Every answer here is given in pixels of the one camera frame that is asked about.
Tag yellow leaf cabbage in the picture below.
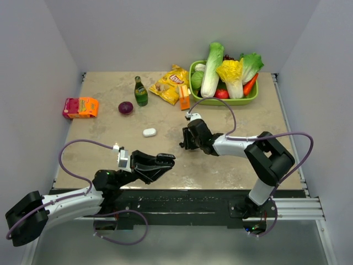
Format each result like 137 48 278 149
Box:
216 59 243 99

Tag long napa cabbage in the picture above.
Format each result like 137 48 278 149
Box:
201 43 224 98

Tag pink orange snack box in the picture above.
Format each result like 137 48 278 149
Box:
62 97 99 119

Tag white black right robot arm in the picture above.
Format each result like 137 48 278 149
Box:
179 119 295 217

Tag green glass bottle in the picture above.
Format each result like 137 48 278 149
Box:
134 76 148 107

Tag aluminium frame rail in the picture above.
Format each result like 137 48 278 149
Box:
274 198 325 220

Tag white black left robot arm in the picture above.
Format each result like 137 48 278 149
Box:
6 150 175 247

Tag purple camera cable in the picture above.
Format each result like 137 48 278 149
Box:
187 97 314 198
6 139 115 240

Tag round green cabbage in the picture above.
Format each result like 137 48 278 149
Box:
191 71 204 90

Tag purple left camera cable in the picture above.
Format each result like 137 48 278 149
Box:
6 139 115 240

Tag red apple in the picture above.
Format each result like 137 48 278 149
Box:
214 89 229 99

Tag yellow Lays chips bag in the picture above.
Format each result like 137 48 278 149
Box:
149 64 189 105

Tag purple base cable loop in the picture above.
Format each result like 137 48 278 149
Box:
88 209 149 246

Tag orange carrot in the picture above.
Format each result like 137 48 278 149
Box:
243 73 259 97

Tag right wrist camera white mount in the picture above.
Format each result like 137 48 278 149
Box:
185 112 202 121

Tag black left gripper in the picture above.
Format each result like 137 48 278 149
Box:
115 150 172 188

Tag orange juice carton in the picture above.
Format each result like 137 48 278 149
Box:
178 85 190 111

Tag dark purple grapes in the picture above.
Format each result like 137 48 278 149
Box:
223 54 235 61

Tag black earbud charging case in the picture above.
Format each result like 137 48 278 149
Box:
155 153 176 168

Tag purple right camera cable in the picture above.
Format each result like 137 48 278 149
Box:
187 97 314 198

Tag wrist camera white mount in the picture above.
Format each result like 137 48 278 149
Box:
113 143 131 172
185 112 202 121

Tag green plastic basket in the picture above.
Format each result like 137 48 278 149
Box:
189 60 259 107

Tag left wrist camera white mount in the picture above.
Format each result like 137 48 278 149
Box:
113 143 131 172

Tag white earbud charging case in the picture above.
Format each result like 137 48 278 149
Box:
142 128 157 137

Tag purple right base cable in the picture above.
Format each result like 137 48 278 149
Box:
247 197 279 237

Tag red onion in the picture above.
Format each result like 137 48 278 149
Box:
118 101 134 115

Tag green leaf lettuce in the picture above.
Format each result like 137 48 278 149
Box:
240 52 264 85

